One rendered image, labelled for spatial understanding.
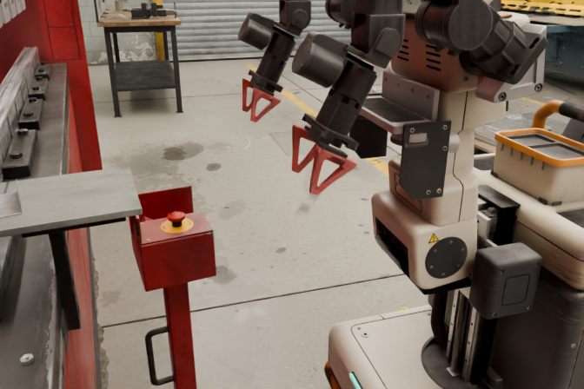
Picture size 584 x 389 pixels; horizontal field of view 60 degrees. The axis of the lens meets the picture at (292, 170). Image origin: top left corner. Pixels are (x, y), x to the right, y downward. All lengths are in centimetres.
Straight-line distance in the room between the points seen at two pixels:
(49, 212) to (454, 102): 76
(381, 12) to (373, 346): 108
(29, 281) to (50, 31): 217
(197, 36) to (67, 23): 559
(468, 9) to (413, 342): 108
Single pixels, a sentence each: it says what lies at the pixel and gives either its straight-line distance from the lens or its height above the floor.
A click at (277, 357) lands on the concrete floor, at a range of 197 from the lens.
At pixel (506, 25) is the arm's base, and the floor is 123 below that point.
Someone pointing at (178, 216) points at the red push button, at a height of 81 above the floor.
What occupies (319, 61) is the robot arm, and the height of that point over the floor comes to 119.
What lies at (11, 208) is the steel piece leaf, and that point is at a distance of 80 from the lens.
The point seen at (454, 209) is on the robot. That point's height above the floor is 84.
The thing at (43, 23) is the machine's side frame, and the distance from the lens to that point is 293.
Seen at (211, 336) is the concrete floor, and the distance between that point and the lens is 208.
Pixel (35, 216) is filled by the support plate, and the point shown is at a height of 100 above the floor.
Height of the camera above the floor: 131
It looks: 21 degrees down
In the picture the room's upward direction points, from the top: straight up
